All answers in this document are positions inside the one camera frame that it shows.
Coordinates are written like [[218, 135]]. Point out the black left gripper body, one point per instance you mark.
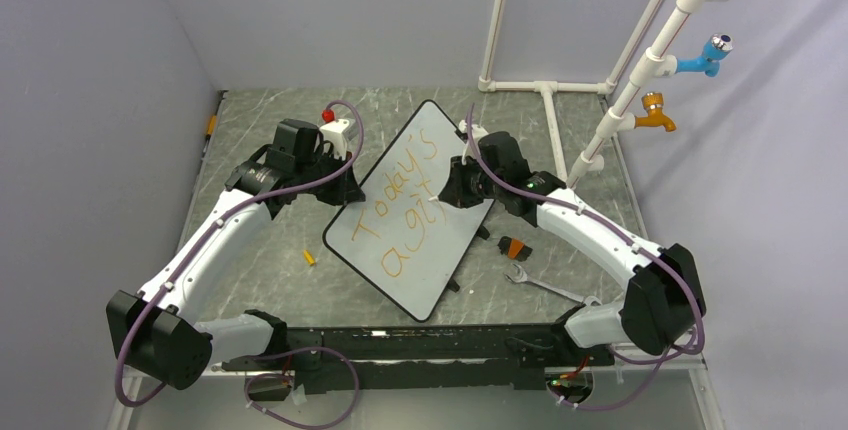
[[324, 165]]

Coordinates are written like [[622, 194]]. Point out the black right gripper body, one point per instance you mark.
[[472, 183]]

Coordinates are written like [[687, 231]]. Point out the orange marker cap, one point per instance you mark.
[[309, 258]]

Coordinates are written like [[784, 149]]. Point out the white whiteboard black frame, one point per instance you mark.
[[403, 245]]

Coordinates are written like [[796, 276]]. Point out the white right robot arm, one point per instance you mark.
[[662, 308]]

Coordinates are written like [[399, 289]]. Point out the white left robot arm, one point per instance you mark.
[[158, 329]]

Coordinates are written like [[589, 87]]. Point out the black orange eraser block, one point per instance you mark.
[[514, 249]]

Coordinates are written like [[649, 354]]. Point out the silver open-end wrench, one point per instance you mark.
[[519, 276]]

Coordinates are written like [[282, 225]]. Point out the blue faucet tap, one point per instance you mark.
[[716, 48]]

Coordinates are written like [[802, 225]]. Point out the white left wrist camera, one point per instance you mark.
[[338, 131]]

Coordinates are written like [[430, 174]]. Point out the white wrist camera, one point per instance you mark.
[[338, 131], [467, 133]]

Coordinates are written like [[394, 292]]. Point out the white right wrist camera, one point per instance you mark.
[[467, 133]]

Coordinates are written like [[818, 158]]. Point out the orange black pen at wall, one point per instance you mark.
[[210, 128]]

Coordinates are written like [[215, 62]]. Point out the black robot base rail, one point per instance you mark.
[[521, 356]]

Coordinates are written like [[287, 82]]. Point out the white pvc pipe frame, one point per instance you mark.
[[636, 70]]

